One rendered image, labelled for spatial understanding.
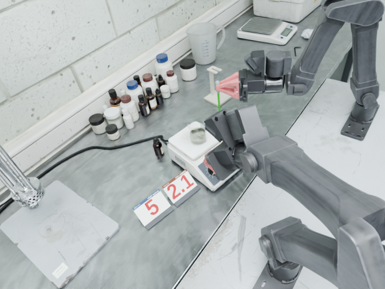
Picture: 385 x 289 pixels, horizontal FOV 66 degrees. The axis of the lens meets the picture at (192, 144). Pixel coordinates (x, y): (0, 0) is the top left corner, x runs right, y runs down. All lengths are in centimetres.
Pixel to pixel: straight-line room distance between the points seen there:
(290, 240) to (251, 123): 22
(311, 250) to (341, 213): 14
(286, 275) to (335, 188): 32
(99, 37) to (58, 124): 35
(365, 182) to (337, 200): 54
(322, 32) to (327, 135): 33
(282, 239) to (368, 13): 58
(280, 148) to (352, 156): 52
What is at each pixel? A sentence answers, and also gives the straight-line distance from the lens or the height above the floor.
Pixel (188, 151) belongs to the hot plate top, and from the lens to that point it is 85.
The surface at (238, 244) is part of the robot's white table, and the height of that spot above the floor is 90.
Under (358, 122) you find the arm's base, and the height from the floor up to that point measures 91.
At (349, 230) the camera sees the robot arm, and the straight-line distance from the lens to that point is 36.
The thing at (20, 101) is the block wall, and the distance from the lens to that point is 107.
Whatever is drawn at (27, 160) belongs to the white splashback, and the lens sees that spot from 110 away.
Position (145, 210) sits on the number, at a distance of 82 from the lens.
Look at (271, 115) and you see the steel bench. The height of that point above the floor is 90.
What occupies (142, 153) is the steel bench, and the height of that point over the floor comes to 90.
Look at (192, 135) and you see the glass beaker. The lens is 83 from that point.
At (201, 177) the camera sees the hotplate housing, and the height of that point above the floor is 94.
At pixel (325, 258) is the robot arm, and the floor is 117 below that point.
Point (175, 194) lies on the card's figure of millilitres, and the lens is 85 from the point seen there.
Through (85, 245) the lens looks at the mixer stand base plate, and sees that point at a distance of 84.
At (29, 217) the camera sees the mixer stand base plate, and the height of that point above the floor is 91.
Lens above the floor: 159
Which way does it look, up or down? 44 degrees down
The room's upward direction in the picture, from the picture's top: 9 degrees counter-clockwise
